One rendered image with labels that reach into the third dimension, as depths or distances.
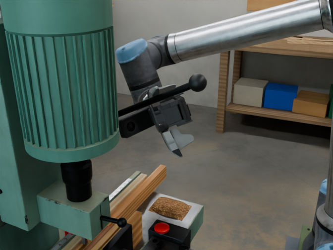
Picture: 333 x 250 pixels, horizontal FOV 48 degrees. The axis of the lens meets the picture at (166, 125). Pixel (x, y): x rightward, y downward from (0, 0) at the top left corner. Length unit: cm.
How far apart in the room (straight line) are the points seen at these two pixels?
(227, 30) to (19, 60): 59
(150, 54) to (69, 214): 48
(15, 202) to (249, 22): 71
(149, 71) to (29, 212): 46
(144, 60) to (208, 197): 177
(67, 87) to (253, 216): 206
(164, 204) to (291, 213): 170
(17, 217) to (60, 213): 9
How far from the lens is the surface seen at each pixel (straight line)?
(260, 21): 103
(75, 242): 88
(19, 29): 62
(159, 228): 77
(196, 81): 70
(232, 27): 105
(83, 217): 77
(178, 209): 101
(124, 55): 101
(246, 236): 238
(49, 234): 108
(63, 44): 59
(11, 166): 78
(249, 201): 267
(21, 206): 82
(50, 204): 82
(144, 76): 101
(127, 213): 99
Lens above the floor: 151
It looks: 24 degrees down
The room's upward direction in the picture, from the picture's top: straight up
